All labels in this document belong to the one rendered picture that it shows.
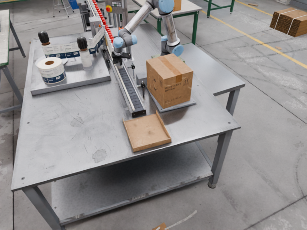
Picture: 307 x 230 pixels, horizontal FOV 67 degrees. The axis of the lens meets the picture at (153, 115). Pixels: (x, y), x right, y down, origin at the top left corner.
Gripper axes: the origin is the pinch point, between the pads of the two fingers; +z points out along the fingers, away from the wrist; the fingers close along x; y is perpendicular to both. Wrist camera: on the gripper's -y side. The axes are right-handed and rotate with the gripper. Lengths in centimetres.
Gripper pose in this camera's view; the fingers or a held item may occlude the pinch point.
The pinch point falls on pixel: (120, 64)
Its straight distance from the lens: 216.4
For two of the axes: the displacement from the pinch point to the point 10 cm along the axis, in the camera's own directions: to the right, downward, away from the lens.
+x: 2.9, 9.2, -2.8
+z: -1.4, 3.3, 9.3
